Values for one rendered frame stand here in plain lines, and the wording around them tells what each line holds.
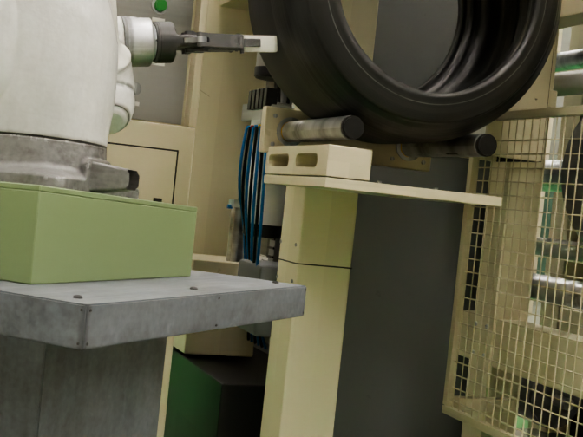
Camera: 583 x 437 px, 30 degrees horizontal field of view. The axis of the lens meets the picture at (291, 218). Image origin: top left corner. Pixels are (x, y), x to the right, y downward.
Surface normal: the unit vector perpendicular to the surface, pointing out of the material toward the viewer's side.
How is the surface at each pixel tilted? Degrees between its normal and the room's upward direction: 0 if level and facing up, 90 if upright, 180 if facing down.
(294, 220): 90
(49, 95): 90
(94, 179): 88
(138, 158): 90
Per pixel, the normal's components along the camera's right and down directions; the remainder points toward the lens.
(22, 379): -0.39, -0.03
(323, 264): 0.33, 0.05
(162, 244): 0.92, 0.11
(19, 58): -0.11, -0.02
